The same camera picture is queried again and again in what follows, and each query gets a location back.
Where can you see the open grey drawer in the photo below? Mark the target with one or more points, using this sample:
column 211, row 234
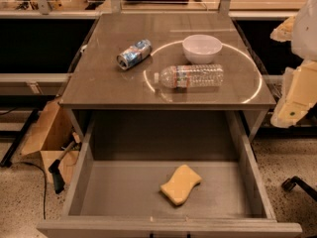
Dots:
column 167, row 174

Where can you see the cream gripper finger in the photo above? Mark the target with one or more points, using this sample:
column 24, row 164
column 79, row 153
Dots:
column 283, row 32
column 298, row 95

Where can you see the crushed blue soda can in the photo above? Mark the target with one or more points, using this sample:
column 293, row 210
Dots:
column 134, row 54

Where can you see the grey cabinet counter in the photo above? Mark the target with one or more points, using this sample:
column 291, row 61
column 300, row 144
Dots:
column 99, row 83

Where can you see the clear plastic water bottle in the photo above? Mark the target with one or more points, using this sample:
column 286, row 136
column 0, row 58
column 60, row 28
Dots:
column 191, row 76

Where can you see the black chair caster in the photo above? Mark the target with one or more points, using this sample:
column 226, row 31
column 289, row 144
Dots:
column 290, row 183

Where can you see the yellow sponge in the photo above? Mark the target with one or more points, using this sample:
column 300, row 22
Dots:
column 180, row 185

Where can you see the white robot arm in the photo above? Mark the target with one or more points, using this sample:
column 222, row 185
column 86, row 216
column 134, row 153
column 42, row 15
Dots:
column 304, row 34

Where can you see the cardboard box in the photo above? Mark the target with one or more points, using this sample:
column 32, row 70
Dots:
column 52, row 133

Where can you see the white bowl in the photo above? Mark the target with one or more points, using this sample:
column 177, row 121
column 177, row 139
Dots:
column 201, row 49

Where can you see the black handled tool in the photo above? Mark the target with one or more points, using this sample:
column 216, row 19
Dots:
column 58, row 181

